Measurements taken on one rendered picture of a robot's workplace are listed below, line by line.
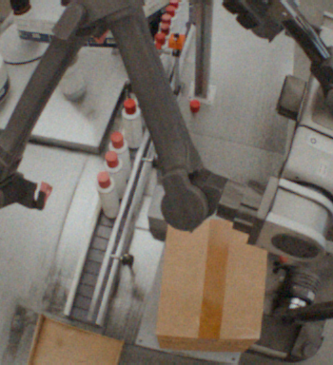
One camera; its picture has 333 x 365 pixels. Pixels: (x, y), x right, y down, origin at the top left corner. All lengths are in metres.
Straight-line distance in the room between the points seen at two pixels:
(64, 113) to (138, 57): 0.90
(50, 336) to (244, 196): 0.83
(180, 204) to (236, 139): 0.85
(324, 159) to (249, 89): 0.98
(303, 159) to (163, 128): 0.24
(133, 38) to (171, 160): 0.22
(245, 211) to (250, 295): 0.37
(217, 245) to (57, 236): 0.55
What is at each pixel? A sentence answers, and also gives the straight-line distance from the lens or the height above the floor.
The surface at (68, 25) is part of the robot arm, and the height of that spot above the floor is 1.66.
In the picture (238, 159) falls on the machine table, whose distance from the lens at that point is 1.61.
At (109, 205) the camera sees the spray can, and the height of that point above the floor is 0.97.
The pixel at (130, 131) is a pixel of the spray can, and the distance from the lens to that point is 1.48.
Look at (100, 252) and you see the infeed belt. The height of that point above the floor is 0.88.
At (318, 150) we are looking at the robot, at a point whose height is 1.53.
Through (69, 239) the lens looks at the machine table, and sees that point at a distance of 1.51.
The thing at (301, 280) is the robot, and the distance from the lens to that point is 1.93.
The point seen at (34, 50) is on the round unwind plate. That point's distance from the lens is 1.92.
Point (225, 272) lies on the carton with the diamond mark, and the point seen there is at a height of 1.12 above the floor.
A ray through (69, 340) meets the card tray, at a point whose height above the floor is 0.83.
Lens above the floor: 2.21
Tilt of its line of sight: 62 degrees down
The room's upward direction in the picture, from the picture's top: 3 degrees counter-clockwise
